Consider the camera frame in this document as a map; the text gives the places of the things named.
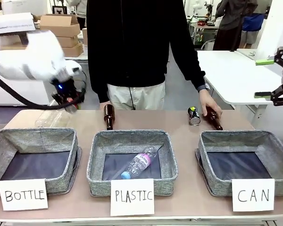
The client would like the black picture frame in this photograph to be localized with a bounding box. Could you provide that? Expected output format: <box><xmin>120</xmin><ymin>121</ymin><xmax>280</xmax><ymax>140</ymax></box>
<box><xmin>52</xmin><ymin>5</ymin><xmax>67</xmax><ymax>15</ymax></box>

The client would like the black cord on sweater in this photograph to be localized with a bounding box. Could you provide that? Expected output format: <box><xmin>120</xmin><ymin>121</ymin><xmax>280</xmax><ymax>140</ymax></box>
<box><xmin>128</xmin><ymin>86</ymin><xmax>136</xmax><ymax>111</ymax></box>

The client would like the background person in dark jacket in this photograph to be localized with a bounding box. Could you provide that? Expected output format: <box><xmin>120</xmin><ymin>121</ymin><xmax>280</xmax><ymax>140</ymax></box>
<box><xmin>212</xmin><ymin>0</ymin><xmax>258</xmax><ymax>51</ymax></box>

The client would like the background person in grey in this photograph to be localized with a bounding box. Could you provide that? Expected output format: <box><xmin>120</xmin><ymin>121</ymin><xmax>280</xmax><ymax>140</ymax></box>
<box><xmin>67</xmin><ymin>0</ymin><xmax>88</xmax><ymax>31</ymax></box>

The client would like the person in black sweater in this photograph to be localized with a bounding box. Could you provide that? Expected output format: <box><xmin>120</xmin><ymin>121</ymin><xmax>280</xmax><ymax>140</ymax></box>
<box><xmin>86</xmin><ymin>0</ymin><xmax>207</xmax><ymax>111</ymax></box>

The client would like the person's right forearm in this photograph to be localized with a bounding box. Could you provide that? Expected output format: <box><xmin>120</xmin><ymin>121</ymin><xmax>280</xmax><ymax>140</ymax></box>
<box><xmin>86</xmin><ymin>47</ymin><xmax>109</xmax><ymax>104</ymax></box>

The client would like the white low cabinet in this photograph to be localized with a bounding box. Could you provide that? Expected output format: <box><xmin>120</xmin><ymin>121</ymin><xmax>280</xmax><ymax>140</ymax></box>
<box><xmin>0</xmin><ymin>79</ymin><xmax>53</xmax><ymax>106</ymax></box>

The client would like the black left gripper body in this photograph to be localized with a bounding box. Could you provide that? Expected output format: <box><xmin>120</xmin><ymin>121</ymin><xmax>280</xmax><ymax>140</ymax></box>
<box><xmin>50</xmin><ymin>74</ymin><xmax>86</xmax><ymax>104</ymax></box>

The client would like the brown glass bottle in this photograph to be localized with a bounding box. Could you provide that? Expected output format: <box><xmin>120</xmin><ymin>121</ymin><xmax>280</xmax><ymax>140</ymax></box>
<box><xmin>204</xmin><ymin>107</ymin><xmax>224</xmax><ymax>131</ymax></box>
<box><xmin>103</xmin><ymin>104</ymin><xmax>116</xmax><ymax>131</ymax></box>

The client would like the grey wrist watch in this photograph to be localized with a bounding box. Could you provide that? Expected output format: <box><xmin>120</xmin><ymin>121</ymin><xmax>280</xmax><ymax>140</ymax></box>
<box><xmin>198</xmin><ymin>82</ymin><xmax>211</xmax><ymax>93</ymax></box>

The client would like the white background table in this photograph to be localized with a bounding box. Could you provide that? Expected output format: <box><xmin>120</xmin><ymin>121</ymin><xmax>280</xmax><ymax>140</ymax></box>
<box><xmin>196</xmin><ymin>49</ymin><xmax>283</xmax><ymax>121</ymax></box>

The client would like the plastic bottle with blue cap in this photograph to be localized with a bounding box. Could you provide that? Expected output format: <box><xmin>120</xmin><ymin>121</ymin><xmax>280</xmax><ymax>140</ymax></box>
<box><xmin>120</xmin><ymin>145</ymin><xmax>158</xmax><ymax>180</ymax></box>

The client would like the open cardboard box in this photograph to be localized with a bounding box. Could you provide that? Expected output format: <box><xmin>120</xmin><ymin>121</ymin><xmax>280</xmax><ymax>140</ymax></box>
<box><xmin>39</xmin><ymin>13</ymin><xmax>81</xmax><ymax>38</ymax></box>

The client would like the black metal drink can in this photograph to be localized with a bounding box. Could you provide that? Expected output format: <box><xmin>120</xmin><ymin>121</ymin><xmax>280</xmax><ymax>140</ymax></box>
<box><xmin>187</xmin><ymin>106</ymin><xmax>201</xmax><ymax>126</ymax></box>

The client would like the person's left forearm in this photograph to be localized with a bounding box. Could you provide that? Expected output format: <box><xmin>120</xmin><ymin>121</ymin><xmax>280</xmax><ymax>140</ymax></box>
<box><xmin>169</xmin><ymin>35</ymin><xmax>207</xmax><ymax>93</ymax></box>

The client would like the flat cardboard box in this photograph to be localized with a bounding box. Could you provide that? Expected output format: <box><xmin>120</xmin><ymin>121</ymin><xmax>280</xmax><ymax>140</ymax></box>
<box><xmin>60</xmin><ymin>43</ymin><xmax>84</xmax><ymax>58</ymax></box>
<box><xmin>56</xmin><ymin>35</ymin><xmax>80</xmax><ymax>48</ymax></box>

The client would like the grey fabric basket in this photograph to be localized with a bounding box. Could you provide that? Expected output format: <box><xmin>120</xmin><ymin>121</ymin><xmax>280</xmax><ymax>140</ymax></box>
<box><xmin>195</xmin><ymin>129</ymin><xmax>283</xmax><ymax>197</ymax></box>
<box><xmin>86</xmin><ymin>129</ymin><xmax>179</xmax><ymax>197</ymax></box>
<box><xmin>0</xmin><ymin>128</ymin><xmax>83</xmax><ymax>198</ymax></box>

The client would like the white paper label BOTTLE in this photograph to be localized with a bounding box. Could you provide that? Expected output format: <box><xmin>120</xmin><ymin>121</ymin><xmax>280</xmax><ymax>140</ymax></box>
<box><xmin>0</xmin><ymin>178</ymin><xmax>49</xmax><ymax>211</ymax></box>

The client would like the person's left hand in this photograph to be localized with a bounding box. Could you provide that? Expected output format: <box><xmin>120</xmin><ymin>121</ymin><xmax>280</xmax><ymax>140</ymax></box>
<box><xmin>199</xmin><ymin>89</ymin><xmax>224</xmax><ymax>118</ymax></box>

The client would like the white paper label PLASTIC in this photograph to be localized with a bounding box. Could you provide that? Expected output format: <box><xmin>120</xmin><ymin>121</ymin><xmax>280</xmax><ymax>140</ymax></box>
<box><xmin>109</xmin><ymin>178</ymin><xmax>155</xmax><ymax>217</ymax></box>

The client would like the white box with print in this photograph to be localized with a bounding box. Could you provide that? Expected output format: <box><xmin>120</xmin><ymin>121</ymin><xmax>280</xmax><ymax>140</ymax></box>
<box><xmin>0</xmin><ymin>12</ymin><xmax>36</xmax><ymax>36</ymax></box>

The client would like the white paper label CAN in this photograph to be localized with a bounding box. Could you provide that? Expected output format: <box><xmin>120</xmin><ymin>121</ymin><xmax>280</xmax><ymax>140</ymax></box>
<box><xmin>231</xmin><ymin>178</ymin><xmax>275</xmax><ymax>212</ymax></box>

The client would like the clear crushed plastic bottle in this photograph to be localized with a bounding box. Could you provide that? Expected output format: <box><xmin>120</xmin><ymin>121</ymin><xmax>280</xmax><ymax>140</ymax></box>
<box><xmin>34</xmin><ymin>108</ymin><xmax>77</xmax><ymax>129</ymax></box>

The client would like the background person in blue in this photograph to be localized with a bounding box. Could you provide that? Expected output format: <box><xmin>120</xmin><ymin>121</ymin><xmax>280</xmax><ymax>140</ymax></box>
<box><xmin>240</xmin><ymin>13</ymin><xmax>266</xmax><ymax>49</ymax></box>

